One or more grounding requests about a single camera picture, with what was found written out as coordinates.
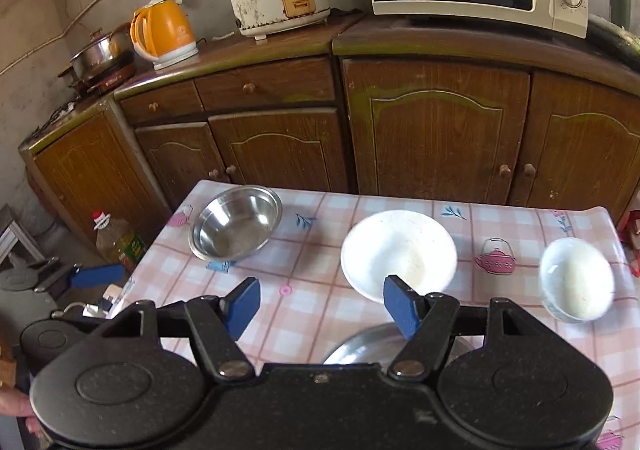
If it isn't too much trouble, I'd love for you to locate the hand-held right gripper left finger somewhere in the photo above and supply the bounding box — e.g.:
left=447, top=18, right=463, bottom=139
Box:
left=107, top=276, right=262, bottom=379

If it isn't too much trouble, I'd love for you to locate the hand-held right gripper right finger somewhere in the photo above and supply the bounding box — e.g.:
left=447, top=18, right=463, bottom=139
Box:
left=382, top=274, right=538, bottom=379

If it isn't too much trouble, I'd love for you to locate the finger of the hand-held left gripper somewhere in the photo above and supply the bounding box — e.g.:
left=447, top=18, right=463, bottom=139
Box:
left=32, top=260, right=127, bottom=295

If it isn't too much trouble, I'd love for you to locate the large white bowl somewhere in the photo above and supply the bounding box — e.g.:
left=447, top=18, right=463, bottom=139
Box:
left=340, top=210, right=458, bottom=305

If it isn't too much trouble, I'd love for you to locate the small steel bowl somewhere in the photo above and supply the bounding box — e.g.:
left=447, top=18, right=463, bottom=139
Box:
left=188, top=185, right=283, bottom=261

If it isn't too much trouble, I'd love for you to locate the blue patterned white bowl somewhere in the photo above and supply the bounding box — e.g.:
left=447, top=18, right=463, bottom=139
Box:
left=539, top=237, right=616, bottom=323

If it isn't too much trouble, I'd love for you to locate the person's left hand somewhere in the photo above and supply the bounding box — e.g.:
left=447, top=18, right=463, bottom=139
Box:
left=0, top=387, right=43, bottom=436

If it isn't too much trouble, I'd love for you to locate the cooking oil bottle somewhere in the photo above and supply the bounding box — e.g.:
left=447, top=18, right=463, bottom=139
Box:
left=91, top=210, right=146, bottom=273

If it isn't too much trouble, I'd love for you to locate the large steel plate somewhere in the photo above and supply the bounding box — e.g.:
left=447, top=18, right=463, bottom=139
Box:
left=322, top=321, right=476, bottom=367

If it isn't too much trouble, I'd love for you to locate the pink checked tablecloth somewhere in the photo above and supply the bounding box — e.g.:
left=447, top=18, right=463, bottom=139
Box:
left=122, top=180, right=640, bottom=450

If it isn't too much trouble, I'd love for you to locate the grey metal step stool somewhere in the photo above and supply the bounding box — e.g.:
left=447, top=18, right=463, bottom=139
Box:
left=0, top=204, right=48, bottom=267

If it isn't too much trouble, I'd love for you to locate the wooden single-door cabinet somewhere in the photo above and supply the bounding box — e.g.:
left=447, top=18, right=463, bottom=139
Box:
left=19, top=97, right=173, bottom=251

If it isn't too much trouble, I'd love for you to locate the wooden double-door cabinet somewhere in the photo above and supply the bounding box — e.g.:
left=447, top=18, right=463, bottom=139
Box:
left=332, top=17, right=640, bottom=225

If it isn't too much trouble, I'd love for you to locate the red black induction cooker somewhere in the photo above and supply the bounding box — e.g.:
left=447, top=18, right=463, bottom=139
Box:
left=57, top=58, right=138, bottom=96

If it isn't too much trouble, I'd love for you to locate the steel pot with lid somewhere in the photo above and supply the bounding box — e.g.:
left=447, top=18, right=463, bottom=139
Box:
left=70, top=22, right=135, bottom=78

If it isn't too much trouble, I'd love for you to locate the wooden drawer cabinet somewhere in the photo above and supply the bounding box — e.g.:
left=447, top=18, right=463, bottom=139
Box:
left=115, top=20, right=358, bottom=195

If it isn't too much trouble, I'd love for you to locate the orange electric kettle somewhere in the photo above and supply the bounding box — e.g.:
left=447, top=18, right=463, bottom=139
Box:
left=130, top=0, right=199, bottom=71

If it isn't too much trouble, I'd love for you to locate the black flat cooktop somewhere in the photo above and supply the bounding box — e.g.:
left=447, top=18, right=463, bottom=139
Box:
left=587, top=14, right=640, bottom=58

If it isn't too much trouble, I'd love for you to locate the green thermos bottle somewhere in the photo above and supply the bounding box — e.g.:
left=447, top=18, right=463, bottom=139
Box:
left=609, top=0, right=632, bottom=30

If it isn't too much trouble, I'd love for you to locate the white charging cable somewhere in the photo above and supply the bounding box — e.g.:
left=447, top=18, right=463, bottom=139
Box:
left=50, top=282, right=136, bottom=321

